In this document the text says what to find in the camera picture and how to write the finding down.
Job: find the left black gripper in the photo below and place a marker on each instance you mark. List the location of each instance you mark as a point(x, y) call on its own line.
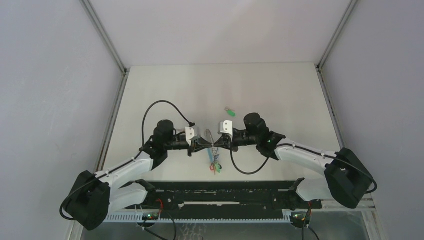
point(197, 144)

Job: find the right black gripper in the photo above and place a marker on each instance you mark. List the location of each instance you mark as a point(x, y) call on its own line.
point(226, 142)

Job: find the metal key organiser with rings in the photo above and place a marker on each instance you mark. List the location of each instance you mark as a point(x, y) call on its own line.
point(213, 154)

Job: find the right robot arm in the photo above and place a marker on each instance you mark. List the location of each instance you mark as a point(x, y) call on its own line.
point(344, 178)

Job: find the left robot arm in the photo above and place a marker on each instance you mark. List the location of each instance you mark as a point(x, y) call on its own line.
point(95, 195)

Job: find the key with green tag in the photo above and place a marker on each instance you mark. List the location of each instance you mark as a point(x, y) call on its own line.
point(230, 112)

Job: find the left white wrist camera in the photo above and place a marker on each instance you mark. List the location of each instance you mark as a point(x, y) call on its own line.
point(191, 134)

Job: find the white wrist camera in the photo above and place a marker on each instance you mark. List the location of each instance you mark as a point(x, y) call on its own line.
point(226, 128)
point(191, 134)

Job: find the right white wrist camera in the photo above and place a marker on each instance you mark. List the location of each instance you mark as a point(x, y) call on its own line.
point(226, 128)

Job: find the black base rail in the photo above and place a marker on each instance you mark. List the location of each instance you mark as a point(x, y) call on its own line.
point(226, 200)

